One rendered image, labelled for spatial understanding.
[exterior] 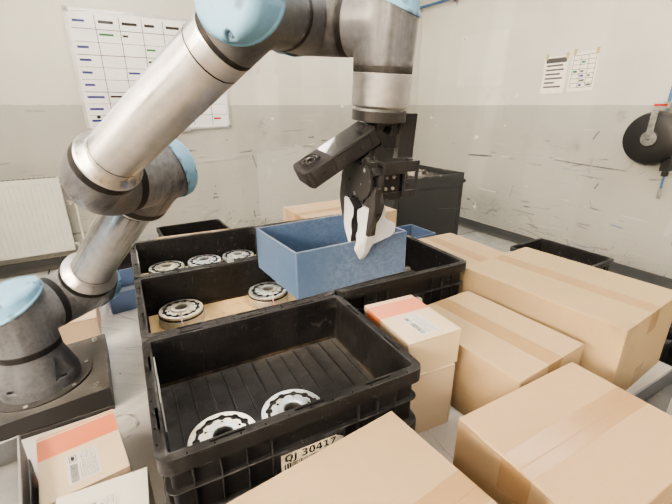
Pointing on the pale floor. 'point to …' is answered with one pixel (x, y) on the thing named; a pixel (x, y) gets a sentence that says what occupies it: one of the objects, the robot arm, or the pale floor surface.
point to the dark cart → (432, 201)
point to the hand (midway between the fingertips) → (355, 251)
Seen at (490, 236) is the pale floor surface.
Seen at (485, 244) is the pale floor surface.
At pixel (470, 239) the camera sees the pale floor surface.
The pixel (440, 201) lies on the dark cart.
